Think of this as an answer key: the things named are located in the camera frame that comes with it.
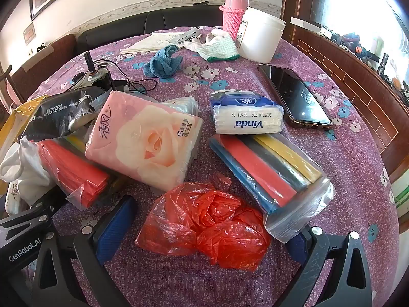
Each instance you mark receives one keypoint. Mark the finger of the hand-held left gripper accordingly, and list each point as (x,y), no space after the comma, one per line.
(48,202)

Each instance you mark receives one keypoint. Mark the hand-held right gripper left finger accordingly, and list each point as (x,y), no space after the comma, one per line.
(115,225)

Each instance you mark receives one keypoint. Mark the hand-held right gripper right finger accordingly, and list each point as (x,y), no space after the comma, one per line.
(295,249)

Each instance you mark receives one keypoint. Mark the white printed bag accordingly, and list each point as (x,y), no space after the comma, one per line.
(14,198)

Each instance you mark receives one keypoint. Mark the zip bag of red strips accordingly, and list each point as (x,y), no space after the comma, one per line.
(76,172)

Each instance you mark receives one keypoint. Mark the white cloth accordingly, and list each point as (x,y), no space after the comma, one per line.
(22,169)

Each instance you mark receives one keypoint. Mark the zip bag of multicoloured strips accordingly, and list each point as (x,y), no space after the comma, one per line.
(271,172)

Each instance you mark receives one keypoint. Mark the red plastic bag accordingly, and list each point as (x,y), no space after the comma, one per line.
(217,230)

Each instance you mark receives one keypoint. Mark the yellow cardboard box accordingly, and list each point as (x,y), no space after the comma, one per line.
(12,124)

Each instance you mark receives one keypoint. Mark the black snack packet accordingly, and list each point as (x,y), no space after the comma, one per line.
(57,115)

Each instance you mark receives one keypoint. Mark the pink rose tissue pack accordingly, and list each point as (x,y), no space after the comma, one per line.
(143,140)

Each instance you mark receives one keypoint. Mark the clear packet of white sheets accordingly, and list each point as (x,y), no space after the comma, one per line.
(183,105)

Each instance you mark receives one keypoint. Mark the white and blue tissue pack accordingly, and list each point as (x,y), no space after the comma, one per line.
(246,115)

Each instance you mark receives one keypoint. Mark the purple floral tablecloth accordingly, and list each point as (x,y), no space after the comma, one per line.
(351,166)

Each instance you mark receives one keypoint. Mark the dark wooden chair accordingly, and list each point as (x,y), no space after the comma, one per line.
(6,76)

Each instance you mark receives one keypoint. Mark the brown armchair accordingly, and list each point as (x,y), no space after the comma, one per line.
(48,57)

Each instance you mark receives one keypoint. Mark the black smartphone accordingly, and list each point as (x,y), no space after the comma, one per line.
(294,96)

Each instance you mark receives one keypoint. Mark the blue cloth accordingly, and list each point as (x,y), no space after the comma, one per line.
(161,64)

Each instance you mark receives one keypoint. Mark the stack of white papers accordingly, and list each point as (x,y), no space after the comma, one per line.
(147,43)

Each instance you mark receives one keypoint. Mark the wooden cabinet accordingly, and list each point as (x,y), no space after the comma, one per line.
(345,70)

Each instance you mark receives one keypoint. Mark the white tube packet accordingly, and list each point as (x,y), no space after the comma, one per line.
(187,36)

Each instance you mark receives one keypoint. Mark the white glove with green cuff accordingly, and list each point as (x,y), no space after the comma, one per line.
(220,51)

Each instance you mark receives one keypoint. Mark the pile of small tools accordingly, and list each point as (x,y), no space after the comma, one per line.
(361,48)

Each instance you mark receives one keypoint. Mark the white plastic jar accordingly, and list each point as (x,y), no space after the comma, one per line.
(260,38)

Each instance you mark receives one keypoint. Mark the flat white box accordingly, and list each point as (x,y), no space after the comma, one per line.
(305,22)

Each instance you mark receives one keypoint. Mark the pink thermos bottle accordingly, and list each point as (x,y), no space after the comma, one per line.
(233,16)

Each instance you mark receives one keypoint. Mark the small wall plaque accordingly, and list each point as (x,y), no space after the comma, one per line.
(28,34)

